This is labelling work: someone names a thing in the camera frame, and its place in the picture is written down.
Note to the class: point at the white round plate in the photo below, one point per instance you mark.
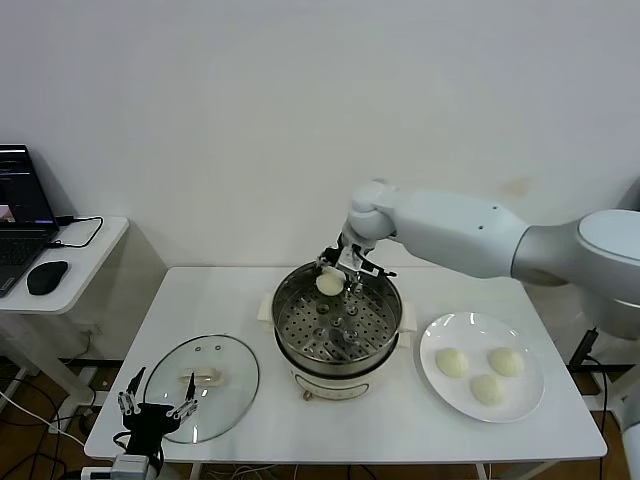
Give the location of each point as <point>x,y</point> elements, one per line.
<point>530,395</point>

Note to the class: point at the black open laptop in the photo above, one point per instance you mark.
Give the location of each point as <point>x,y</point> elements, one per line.
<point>20,250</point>

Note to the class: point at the black computer mouse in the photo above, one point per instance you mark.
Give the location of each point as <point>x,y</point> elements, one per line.
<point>46,277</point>

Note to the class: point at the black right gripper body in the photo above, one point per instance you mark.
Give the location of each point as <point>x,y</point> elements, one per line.
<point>351,255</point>

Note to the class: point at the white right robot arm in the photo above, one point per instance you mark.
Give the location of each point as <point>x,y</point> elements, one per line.
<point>450,225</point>

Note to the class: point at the cream electric cooker pot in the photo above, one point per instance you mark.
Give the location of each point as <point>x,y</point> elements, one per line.
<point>340,387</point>

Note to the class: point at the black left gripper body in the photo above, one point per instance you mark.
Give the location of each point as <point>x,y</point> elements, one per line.
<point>147,422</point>

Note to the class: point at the silver flat external drive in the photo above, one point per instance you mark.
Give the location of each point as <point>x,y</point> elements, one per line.
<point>77,235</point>

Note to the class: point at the white wall socket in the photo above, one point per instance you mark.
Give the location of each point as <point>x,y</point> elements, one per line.
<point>89,331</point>

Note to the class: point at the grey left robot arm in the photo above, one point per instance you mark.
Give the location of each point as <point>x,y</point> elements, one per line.
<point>130,466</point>

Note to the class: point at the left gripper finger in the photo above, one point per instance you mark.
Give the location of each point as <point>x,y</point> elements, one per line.
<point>186,405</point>
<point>131,397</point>

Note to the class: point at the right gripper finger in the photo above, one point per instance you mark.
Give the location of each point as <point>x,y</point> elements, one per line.
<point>328,260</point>
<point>359,280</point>

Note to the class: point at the stainless steel steamer basket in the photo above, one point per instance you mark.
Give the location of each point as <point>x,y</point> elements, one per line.
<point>337,350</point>

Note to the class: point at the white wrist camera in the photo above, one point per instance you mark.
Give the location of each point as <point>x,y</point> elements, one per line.
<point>95,473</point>

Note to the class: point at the white steamed baozi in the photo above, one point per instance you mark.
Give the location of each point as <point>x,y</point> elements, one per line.
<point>329,284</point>
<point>452,362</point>
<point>487,390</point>
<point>506,361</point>

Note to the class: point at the white side desk with label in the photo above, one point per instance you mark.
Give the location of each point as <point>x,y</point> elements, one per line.
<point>625,325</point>

